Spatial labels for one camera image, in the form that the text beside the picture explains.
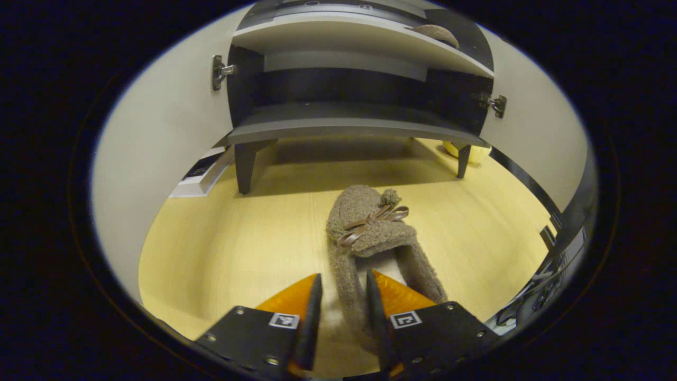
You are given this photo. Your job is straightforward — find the grey shoe cabinet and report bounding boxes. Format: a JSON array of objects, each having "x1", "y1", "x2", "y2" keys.
[{"x1": 214, "y1": 0, "x2": 495, "y2": 195}]

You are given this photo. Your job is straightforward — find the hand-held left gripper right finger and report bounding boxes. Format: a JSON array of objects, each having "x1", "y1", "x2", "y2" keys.
[{"x1": 366, "y1": 269, "x2": 500, "y2": 379}]

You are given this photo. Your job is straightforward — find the brown fuzzy shoe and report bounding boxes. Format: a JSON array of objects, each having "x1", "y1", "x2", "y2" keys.
[
  {"x1": 411, "y1": 24, "x2": 461, "y2": 50},
  {"x1": 325, "y1": 184, "x2": 449, "y2": 356}
]

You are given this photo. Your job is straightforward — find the yellow plush toy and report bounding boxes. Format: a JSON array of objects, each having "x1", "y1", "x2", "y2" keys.
[{"x1": 443, "y1": 140, "x2": 492, "y2": 166}]

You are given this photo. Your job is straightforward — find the grey shoe cabinet door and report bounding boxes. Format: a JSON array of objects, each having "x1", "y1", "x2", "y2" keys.
[
  {"x1": 91, "y1": 5, "x2": 254, "y2": 302},
  {"x1": 473, "y1": 24, "x2": 592, "y2": 212}
]

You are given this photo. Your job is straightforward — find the black backdrop cloth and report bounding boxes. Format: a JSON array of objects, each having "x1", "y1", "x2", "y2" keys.
[{"x1": 547, "y1": 148, "x2": 599, "y2": 255}]

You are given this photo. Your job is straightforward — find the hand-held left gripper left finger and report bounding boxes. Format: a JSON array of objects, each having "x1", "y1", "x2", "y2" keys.
[{"x1": 195, "y1": 273, "x2": 323, "y2": 379}]

